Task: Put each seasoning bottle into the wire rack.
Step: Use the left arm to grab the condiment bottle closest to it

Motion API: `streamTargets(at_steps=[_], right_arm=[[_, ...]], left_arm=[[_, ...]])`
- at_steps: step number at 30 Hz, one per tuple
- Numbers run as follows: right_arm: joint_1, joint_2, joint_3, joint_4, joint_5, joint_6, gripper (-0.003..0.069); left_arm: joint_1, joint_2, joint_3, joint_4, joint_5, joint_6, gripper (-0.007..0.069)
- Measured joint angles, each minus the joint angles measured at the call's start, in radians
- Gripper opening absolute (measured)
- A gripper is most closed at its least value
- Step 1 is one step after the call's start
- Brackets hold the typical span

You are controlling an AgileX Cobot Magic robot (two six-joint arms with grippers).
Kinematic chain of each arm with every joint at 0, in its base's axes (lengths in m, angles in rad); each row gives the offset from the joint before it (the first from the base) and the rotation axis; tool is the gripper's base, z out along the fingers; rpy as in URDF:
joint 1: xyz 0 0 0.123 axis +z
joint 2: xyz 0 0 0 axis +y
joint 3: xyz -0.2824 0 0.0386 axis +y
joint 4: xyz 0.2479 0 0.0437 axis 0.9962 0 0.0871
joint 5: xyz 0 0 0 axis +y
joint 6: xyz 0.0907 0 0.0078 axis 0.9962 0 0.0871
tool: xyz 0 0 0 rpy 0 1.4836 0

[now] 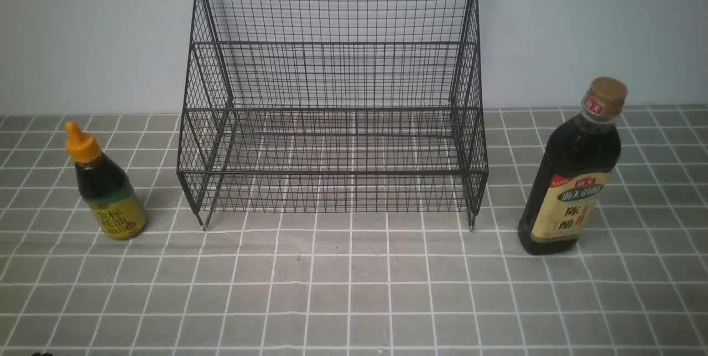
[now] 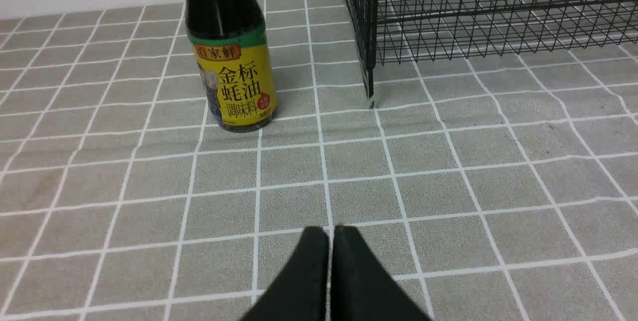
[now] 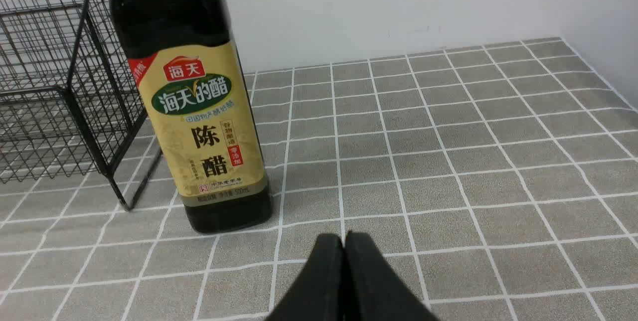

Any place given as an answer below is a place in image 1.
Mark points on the tall dark vinegar bottle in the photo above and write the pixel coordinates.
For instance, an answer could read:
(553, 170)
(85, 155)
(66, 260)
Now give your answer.
(577, 163)

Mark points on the small orange-capped sauce bottle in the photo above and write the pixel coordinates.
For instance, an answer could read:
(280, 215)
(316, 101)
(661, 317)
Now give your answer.
(104, 186)

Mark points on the grey checkered tablecloth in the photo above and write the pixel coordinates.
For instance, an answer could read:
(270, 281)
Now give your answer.
(356, 283)

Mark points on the black wire mesh shelf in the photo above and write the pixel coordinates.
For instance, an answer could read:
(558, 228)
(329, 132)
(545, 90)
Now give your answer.
(314, 106)

